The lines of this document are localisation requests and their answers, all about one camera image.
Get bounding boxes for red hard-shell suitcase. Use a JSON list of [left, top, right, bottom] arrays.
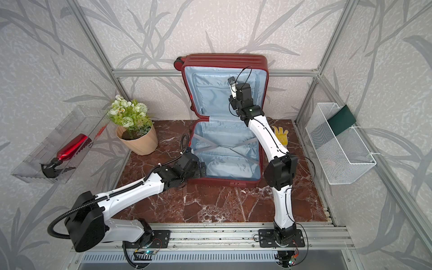
[[173, 54, 269, 188]]

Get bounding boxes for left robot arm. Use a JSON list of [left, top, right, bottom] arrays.
[[47, 150, 207, 252]]

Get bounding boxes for yellow work glove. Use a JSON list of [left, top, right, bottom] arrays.
[[272, 126, 289, 147]]

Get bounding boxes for potted white flower plant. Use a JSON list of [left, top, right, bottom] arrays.
[[108, 94, 158, 155]]

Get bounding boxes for dark green card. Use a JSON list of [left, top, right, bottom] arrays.
[[327, 105, 356, 136]]

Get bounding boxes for red spray bottle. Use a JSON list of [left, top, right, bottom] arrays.
[[41, 133, 93, 178]]

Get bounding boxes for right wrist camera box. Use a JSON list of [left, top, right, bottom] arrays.
[[228, 76, 237, 93]]

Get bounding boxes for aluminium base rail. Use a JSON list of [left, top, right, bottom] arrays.
[[150, 222, 354, 251]]

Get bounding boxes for white wire mesh basket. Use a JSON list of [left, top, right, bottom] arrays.
[[306, 102, 376, 185]]

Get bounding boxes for clear plastic wall bin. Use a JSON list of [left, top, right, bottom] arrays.
[[11, 106, 110, 184]]

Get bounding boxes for aluminium frame profiles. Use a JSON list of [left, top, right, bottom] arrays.
[[65, 0, 432, 250]]

